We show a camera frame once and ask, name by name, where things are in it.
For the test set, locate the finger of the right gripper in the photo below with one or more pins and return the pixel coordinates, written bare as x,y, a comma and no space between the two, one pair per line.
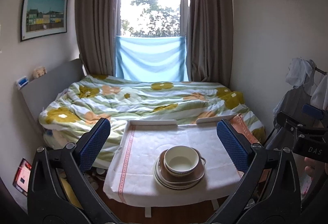
313,112
290,124

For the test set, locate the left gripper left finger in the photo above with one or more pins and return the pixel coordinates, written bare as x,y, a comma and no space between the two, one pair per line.
58,189

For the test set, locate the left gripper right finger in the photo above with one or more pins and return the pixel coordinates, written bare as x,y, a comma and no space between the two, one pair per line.
269,190

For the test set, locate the pink square bowl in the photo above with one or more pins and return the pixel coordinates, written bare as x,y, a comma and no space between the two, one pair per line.
176,175

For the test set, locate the yellow duck deep plate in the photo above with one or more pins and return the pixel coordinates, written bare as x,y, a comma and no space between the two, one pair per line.
167,180

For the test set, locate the cream duck bowl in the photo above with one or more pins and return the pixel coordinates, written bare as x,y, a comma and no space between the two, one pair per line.
181,160

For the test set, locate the large white plate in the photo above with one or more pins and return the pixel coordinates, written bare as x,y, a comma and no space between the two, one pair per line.
174,186

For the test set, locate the person's right hand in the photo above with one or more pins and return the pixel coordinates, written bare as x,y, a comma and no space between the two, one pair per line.
310,166

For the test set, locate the clothes on rack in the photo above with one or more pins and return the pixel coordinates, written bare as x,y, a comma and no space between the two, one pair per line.
301,77

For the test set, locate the white pink tablecloth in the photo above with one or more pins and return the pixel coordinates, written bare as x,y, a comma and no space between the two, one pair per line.
143,162

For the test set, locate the floral green duvet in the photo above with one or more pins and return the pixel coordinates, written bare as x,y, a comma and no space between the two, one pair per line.
82,104

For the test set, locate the grey headboard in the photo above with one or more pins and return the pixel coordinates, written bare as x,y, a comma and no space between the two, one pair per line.
40,92

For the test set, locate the blue white box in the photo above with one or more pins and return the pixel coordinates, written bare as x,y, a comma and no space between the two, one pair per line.
21,82

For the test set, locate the small toy figure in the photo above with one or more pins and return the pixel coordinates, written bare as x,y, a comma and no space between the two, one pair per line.
38,72

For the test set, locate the right brown curtain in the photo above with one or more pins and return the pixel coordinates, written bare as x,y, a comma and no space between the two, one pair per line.
209,41

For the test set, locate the brown curtain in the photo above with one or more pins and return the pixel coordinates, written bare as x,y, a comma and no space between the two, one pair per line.
95,22
209,41

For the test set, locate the light blue window cloth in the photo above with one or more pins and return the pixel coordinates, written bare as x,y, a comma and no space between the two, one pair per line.
151,59

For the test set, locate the framed town picture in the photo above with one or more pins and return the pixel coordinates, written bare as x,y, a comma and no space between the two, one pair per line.
40,18

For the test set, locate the left brown curtain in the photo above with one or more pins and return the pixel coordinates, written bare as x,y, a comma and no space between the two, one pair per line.
95,22

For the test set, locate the red phone with cable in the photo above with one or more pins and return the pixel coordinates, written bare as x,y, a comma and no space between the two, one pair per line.
22,177

